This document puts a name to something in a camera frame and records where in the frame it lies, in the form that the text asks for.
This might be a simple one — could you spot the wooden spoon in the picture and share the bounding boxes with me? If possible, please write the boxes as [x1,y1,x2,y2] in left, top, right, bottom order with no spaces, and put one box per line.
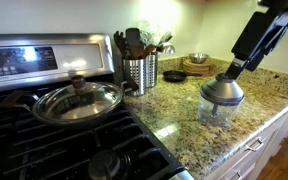
[139,44,158,60]

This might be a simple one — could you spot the small steel bowl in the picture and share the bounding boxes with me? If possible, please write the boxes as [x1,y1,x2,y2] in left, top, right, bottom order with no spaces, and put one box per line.
[188,52,210,65]

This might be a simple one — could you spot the pale green spatula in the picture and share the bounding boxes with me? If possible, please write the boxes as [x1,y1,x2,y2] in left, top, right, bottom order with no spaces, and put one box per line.
[156,31,175,48]

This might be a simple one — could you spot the wire whisk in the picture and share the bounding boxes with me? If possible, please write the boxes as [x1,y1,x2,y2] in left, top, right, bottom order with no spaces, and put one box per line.
[136,20,162,48]

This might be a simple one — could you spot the glass lid wooden knob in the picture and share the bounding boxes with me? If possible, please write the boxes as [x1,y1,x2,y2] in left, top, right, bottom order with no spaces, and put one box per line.
[37,74,124,122]

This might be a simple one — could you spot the small black cast iron skillet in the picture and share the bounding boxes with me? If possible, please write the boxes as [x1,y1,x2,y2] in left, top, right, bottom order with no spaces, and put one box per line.
[162,70,203,83]

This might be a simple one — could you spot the clear plastic chopper cup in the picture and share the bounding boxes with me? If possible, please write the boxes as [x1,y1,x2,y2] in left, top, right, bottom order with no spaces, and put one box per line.
[197,94,244,128]

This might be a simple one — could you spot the black slotted spatula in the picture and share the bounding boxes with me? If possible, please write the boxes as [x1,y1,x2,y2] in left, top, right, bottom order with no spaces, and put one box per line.
[113,30,128,60]

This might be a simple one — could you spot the wooden bowl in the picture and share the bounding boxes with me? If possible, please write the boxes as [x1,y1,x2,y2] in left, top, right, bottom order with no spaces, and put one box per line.
[183,58,215,69]

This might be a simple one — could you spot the black round burner cap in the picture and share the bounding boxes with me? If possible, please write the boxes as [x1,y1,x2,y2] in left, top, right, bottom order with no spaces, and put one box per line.
[88,149,122,180]

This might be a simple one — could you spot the steel ladle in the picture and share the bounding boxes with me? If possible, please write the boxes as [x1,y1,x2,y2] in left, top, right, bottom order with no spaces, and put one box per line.
[156,42,176,56]

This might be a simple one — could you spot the wooden base cabinet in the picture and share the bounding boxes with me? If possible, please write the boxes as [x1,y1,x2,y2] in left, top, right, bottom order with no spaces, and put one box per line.
[203,99,288,180]

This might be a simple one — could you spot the grey chopper cup lid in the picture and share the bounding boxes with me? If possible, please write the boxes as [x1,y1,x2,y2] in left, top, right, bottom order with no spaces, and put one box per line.
[199,73,246,106]

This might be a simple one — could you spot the dark wide spatula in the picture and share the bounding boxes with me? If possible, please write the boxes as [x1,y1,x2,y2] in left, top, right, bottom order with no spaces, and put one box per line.
[125,27,142,60]

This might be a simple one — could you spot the wide perforated steel utensil holder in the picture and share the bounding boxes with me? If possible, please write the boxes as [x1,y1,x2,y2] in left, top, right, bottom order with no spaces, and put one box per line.
[122,57,148,97]

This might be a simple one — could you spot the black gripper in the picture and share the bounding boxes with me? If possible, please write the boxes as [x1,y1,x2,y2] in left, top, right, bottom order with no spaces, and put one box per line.
[224,9,288,81]

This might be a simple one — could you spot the narrow perforated steel utensil holder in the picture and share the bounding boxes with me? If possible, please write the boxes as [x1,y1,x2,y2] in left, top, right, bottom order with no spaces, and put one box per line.
[144,52,159,89]

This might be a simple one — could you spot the stainless steel gas stove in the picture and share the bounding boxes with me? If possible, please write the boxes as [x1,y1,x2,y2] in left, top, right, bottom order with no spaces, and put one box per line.
[0,33,195,180]

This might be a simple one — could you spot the silver drawer handle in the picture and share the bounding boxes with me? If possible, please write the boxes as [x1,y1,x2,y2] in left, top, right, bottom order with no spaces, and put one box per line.
[231,169,244,180]
[245,136,266,153]

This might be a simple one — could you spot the steel frying pan wooden handle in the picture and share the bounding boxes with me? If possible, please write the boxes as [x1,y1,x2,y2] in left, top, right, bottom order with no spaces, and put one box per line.
[0,75,140,130]

